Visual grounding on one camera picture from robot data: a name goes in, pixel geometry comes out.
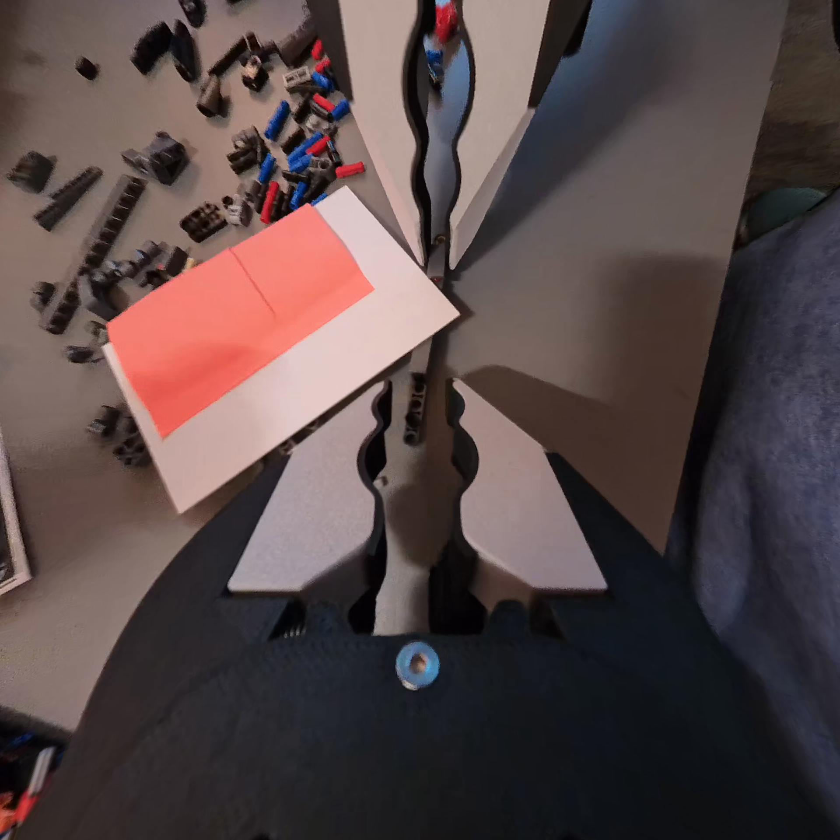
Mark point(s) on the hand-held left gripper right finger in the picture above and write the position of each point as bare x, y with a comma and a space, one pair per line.
525, 525

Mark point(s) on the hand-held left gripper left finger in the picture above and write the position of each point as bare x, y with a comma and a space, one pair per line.
308, 525

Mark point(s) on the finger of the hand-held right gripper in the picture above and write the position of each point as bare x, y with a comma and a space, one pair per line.
505, 65
374, 79

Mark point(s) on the grey lego beam with red pins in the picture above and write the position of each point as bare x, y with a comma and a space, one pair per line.
415, 407

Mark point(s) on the cluster of coloured lego pins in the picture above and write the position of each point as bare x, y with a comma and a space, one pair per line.
270, 202

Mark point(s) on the group of black lego panels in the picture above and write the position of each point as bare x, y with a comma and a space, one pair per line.
180, 49

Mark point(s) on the dark grey angled lego connector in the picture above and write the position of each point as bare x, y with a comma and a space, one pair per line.
161, 157

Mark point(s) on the cluster of grey lego connectors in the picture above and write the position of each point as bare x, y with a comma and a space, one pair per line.
105, 295

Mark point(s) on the dark grey tapered lego panel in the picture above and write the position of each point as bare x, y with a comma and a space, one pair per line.
69, 197

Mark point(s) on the long dark grey lego beam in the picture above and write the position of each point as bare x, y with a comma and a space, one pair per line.
95, 253

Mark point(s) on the dark grey rounded lego liftarm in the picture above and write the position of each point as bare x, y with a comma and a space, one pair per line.
31, 172

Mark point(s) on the partly built lego vehicle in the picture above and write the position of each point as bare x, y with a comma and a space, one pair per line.
26, 787

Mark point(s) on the white card with pink patch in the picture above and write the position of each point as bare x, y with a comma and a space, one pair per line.
229, 328

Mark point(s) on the person's left leg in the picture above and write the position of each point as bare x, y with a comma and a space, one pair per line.
768, 525

